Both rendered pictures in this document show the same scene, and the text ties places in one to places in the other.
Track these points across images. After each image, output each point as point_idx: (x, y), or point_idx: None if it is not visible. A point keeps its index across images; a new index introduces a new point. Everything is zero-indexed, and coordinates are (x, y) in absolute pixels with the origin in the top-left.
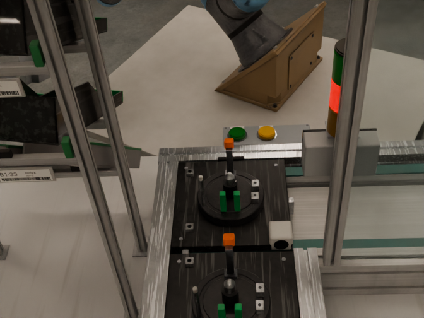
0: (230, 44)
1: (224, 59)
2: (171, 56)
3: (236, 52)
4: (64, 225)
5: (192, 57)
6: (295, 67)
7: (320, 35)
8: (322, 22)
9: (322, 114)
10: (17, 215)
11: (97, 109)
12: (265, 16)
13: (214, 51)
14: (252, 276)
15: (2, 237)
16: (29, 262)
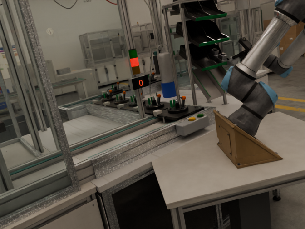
0: (295, 150)
1: (280, 145)
2: (303, 134)
3: (283, 149)
4: (222, 109)
5: (294, 138)
6: (222, 137)
7: (234, 146)
8: (234, 139)
9: (199, 152)
10: (236, 105)
11: (191, 61)
12: (243, 110)
13: (293, 144)
14: (154, 106)
15: (230, 104)
16: (216, 106)
